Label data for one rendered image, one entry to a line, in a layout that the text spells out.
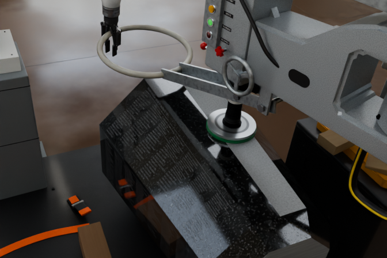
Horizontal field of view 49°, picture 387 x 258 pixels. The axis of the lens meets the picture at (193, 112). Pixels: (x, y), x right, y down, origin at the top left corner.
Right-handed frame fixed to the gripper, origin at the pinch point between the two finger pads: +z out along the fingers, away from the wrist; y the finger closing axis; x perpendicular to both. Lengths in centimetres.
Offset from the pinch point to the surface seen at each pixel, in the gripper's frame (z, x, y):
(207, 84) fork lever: -23, -19, 72
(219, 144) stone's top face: -6, -30, 88
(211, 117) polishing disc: -8, -19, 77
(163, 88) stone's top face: -2.4, -11.6, 45.2
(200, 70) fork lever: -17, -4, 60
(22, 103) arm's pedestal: 19, -48, -16
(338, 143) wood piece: -9, 3, 128
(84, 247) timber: 65, -68, 46
